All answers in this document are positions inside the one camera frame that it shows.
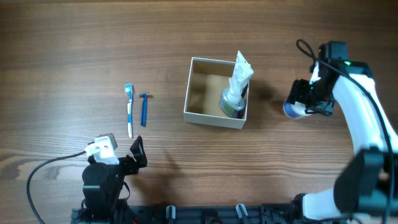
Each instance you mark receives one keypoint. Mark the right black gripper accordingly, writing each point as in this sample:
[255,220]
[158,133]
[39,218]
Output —
[296,94]

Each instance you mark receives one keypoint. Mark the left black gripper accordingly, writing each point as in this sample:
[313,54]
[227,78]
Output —
[132,167]

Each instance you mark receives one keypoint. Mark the blue jar white lid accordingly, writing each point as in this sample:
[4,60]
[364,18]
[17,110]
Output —
[295,111]

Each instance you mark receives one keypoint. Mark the blue disposable razor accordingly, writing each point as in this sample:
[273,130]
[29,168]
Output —
[144,96]

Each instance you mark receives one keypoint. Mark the white cosmetic tube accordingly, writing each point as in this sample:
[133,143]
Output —
[242,72]

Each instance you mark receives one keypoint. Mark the blue white toothbrush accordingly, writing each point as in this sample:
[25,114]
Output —
[129,91]

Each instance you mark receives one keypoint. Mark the clear blue spray bottle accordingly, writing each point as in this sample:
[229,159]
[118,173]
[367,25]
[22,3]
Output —
[231,102]

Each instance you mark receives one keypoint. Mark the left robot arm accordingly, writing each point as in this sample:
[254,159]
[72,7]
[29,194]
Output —
[103,180]

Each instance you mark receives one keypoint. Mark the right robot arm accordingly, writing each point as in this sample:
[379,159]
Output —
[368,184]

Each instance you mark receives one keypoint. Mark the white cardboard box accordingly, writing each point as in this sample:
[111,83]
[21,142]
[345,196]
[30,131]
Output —
[207,79]

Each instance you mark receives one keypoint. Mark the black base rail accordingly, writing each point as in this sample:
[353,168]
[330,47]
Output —
[264,214]

